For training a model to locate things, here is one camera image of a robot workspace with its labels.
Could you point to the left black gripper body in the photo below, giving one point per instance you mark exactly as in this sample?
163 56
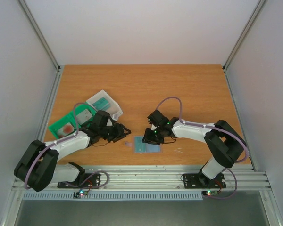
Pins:
109 134

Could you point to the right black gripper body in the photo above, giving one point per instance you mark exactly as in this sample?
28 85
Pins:
152 133

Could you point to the blue card holder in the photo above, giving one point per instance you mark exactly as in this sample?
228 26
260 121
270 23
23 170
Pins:
152 148

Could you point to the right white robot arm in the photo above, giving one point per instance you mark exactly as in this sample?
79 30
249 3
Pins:
225 145

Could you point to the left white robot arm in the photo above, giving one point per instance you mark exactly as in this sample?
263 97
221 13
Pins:
38 166

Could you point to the teal card stack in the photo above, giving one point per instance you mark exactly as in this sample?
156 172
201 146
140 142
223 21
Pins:
101 104

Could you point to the grey card in tray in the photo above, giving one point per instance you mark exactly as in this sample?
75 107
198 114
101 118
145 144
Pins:
84 116

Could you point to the red patterned card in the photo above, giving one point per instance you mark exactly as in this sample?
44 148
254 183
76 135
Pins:
65 130

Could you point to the clear plastic bin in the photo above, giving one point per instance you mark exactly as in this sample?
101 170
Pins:
114 106

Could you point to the green plastic tray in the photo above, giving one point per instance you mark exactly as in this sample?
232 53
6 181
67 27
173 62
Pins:
71 118

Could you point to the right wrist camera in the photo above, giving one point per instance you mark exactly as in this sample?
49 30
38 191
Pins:
152 126

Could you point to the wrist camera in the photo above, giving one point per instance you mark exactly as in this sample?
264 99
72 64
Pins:
152 126
112 119

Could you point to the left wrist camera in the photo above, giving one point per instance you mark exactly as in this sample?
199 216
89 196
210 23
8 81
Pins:
112 119

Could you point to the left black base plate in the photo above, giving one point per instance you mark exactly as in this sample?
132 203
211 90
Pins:
86 181

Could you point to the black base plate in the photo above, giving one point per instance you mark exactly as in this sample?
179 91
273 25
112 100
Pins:
86 181
195 180

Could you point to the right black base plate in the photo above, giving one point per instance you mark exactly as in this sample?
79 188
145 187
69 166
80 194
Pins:
195 180

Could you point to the grey slotted cable duct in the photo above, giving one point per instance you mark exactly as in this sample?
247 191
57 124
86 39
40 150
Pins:
115 196

